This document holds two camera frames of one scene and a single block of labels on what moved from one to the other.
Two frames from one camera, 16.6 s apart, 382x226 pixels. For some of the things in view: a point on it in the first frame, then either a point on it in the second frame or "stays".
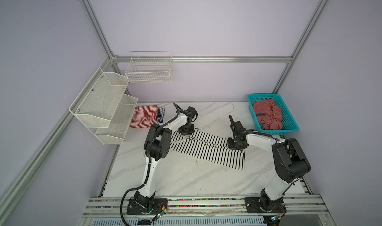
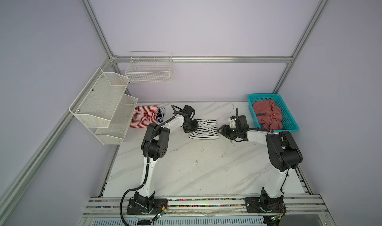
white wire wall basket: (147, 67) stays
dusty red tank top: (269, 115) stays
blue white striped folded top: (161, 111) stays
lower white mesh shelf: (119, 123) stays
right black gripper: (230, 145) to (225, 131)
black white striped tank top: (210, 147) to (207, 129)
